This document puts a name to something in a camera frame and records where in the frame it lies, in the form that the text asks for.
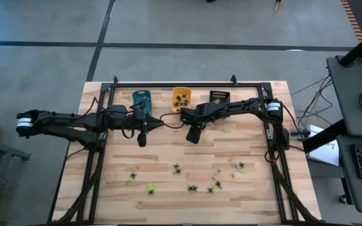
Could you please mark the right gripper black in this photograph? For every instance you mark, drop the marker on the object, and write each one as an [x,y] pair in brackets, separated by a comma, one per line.
[193,117]

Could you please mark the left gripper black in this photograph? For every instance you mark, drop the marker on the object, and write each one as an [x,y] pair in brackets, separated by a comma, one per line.
[140,122]

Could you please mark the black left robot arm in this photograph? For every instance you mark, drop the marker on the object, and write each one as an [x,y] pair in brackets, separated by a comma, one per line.
[74,120]

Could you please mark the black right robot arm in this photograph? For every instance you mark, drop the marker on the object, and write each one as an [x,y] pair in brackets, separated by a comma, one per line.
[247,105]

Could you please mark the yellow plastic bin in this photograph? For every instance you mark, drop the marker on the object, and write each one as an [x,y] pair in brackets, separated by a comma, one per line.
[176,91]

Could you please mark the teal plastic bin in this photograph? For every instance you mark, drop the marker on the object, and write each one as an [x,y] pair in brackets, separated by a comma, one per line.
[137,94]

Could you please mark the black slotted plastic basket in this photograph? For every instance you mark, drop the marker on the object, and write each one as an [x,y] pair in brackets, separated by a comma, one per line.
[219,94]

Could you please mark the black diagonal desk beam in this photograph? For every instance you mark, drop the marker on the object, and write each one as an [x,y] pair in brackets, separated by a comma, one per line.
[322,139]

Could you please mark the white paper sheet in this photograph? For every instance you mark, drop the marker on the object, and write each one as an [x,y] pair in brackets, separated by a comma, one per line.
[324,152]

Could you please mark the tan pointed object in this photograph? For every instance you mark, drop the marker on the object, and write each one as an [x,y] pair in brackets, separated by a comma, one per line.
[277,5]

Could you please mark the large grey desk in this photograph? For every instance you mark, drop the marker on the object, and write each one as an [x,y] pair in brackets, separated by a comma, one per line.
[350,94]

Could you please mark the black caster wheel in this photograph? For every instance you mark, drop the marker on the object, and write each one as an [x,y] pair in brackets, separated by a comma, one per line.
[343,199]

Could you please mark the grey keyboard desk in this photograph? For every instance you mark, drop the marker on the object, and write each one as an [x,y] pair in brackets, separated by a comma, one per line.
[357,191]

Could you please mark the black diagonal pole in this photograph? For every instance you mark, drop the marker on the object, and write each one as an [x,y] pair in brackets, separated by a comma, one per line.
[361,47]

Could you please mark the black frame clamp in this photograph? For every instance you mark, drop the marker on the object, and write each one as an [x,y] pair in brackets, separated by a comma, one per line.
[115,79]
[233,80]

